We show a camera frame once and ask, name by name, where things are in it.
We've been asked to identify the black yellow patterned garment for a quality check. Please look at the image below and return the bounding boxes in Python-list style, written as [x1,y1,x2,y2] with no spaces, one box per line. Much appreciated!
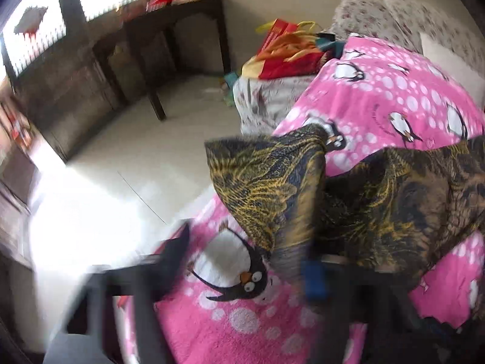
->
[205,124,484,288]

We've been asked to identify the red yellow clothes pile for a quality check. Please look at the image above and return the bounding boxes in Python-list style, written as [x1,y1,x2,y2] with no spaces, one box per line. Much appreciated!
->
[241,19,345,80]

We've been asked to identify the pink penguin blanket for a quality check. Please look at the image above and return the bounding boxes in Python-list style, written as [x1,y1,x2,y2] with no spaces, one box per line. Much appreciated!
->
[155,36,484,363]

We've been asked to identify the floral grey bedding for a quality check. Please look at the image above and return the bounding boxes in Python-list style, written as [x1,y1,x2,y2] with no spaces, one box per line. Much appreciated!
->
[232,0,484,134]

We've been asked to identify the dark metal door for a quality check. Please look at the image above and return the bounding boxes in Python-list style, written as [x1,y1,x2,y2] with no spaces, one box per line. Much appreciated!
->
[1,0,122,161]

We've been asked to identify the white pillow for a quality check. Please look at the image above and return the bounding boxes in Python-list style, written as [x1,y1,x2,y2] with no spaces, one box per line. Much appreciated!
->
[420,33,484,109]

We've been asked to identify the dark wooden table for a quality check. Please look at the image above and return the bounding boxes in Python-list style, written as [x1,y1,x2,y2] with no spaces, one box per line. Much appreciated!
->
[92,0,232,123]

